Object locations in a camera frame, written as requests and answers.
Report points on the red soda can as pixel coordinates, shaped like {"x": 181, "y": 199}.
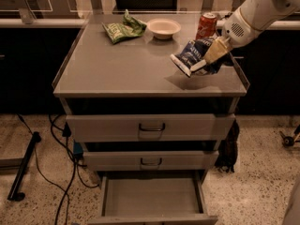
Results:
{"x": 207, "y": 25}

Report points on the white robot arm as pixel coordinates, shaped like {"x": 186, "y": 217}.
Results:
{"x": 259, "y": 68}

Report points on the bottom grey drawer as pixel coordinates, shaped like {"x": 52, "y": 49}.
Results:
{"x": 172, "y": 198}

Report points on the blue chip bag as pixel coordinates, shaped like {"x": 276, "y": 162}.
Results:
{"x": 190, "y": 61}

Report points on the black floor stand bar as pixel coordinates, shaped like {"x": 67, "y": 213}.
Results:
{"x": 14, "y": 194}

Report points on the grey drawer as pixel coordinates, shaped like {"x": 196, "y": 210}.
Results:
{"x": 149, "y": 127}
{"x": 150, "y": 160}
{"x": 172, "y": 198}

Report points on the middle grey drawer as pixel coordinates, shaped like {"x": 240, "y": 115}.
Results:
{"x": 150, "y": 160}

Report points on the top grey drawer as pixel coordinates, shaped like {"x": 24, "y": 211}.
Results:
{"x": 149, "y": 127}

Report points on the blue power adapter box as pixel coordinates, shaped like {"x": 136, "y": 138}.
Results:
{"x": 77, "y": 149}

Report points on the grey drawer cabinet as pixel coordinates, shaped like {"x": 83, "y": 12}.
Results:
{"x": 138, "y": 77}

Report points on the green chip bag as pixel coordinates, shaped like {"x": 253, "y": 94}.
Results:
{"x": 129, "y": 28}

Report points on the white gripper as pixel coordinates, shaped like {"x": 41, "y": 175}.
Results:
{"x": 240, "y": 32}

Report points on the white paper bowl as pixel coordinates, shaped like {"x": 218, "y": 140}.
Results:
{"x": 163, "y": 28}

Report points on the black caster wheel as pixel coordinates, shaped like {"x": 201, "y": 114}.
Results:
{"x": 291, "y": 140}

